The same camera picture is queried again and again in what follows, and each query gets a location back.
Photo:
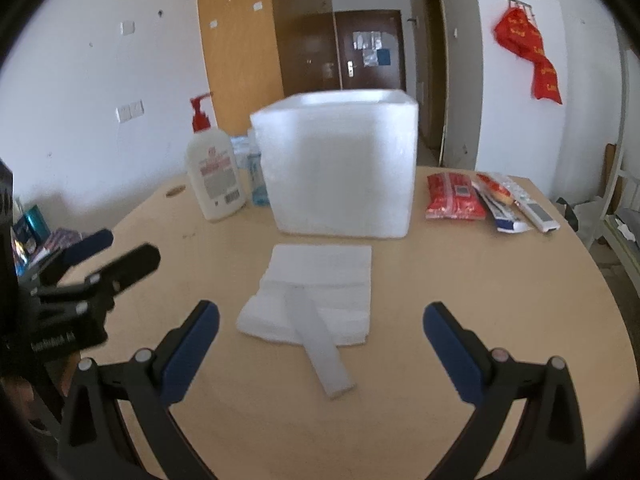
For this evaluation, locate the brown side door frame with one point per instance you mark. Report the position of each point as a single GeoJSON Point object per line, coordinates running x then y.
{"type": "Point", "coordinates": [436, 70]}

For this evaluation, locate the white foam box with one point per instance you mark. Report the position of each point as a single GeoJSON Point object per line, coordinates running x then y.
{"type": "Point", "coordinates": [340, 170]}

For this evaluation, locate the metal wall hook rack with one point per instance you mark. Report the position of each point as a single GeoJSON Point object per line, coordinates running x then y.
{"type": "Point", "coordinates": [517, 2]}

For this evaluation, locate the white remote control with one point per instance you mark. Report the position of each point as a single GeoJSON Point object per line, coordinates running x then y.
{"type": "Point", "coordinates": [537, 212]}

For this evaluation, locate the wooden wardrobe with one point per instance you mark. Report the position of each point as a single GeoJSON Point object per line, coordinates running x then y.
{"type": "Point", "coordinates": [235, 50]}

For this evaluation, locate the red snack packet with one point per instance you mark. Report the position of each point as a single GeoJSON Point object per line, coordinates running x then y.
{"type": "Point", "coordinates": [452, 197]}

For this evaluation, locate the white double wall socket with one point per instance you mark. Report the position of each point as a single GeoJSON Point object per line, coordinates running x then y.
{"type": "Point", "coordinates": [130, 110]}

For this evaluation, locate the white metal bed frame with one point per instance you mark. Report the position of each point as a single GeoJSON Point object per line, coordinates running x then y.
{"type": "Point", "coordinates": [625, 200]}

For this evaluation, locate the black plastic bag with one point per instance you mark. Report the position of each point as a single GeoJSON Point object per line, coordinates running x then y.
{"type": "Point", "coordinates": [567, 207]}

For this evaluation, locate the dark brown entrance door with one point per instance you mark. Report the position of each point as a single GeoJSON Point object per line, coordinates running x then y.
{"type": "Point", "coordinates": [390, 75]}

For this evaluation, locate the red and white tube pack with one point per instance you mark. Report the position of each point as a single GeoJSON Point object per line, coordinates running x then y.
{"type": "Point", "coordinates": [500, 205]}

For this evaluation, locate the white wall switch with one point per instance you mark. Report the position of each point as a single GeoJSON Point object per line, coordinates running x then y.
{"type": "Point", "coordinates": [128, 27]}

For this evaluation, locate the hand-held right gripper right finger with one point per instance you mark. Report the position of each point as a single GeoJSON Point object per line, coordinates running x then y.
{"type": "Point", "coordinates": [450, 355]}

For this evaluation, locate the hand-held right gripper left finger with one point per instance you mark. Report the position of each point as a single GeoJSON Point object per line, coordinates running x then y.
{"type": "Point", "coordinates": [192, 350]}

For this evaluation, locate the white lotion bottle red pump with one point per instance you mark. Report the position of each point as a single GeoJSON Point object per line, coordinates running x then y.
{"type": "Point", "coordinates": [215, 175]}

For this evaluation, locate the colourful packets on shelf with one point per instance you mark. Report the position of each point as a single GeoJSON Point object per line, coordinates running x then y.
{"type": "Point", "coordinates": [45, 240]}

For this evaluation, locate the white foam strip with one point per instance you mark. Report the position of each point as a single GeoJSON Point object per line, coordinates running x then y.
{"type": "Point", "coordinates": [325, 355]}

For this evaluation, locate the blue notice on door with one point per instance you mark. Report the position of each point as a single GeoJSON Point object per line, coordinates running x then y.
{"type": "Point", "coordinates": [383, 56]}

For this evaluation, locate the white towel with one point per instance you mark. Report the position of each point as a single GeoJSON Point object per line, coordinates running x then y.
{"type": "Point", "coordinates": [330, 270]}

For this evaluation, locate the silver paper on door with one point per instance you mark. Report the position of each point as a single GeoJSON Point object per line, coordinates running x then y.
{"type": "Point", "coordinates": [367, 40]}

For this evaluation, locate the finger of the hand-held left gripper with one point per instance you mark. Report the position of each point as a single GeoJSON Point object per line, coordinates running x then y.
{"type": "Point", "coordinates": [87, 245]}
{"type": "Point", "coordinates": [130, 265]}

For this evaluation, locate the red hanging plastic bags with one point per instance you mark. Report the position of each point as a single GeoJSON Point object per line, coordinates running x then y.
{"type": "Point", "coordinates": [530, 45]}

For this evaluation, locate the blue liquid bottle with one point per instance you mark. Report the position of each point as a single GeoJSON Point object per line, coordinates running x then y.
{"type": "Point", "coordinates": [257, 180]}

